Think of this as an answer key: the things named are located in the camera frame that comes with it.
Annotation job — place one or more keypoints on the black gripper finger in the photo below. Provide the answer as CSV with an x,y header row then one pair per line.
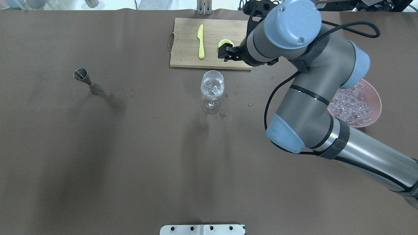
x,y
228,52

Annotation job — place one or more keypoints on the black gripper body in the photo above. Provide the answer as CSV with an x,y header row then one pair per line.
x,y
232,52

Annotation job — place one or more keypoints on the steel double jigger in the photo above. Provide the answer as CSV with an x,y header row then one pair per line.
x,y
82,75

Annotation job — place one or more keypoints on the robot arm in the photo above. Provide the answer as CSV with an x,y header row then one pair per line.
x,y
325,62

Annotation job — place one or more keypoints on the clear wine glass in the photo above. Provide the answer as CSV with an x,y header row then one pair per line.
x,y
212,88

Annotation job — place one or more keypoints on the pile of ice cubes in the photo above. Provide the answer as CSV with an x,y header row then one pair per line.
x,y
350,105

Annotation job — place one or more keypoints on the yellow lemon slice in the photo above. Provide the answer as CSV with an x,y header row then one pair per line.
x,y
225,41

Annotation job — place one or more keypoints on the yellow plastic knife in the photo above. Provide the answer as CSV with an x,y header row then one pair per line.
x,y
201,53

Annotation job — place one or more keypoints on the wooden cutting board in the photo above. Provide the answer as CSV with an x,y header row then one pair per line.
x,y
185,49

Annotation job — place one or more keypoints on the pink bowl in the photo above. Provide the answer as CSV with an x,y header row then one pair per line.
x,y
374,101

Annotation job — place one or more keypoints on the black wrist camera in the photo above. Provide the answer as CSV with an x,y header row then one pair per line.
x,y
257,11

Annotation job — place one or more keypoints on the aluminium frame post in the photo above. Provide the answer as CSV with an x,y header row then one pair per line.
x,y
204,7

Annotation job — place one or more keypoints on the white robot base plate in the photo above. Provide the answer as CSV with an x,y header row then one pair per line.
x,y
203,229

